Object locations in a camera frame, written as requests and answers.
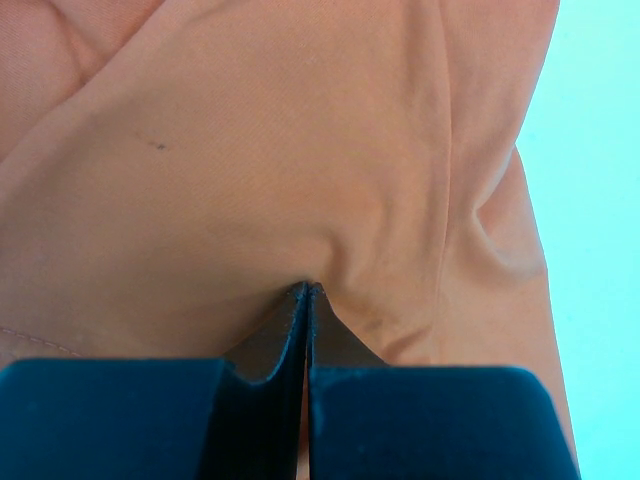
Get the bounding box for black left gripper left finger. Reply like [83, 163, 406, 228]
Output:
[1, 284, 306, 479]

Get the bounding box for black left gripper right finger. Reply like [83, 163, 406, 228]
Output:
[307, 286, 579, 479]

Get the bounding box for orange t shirt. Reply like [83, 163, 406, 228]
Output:
[1, 1, 577, 479]

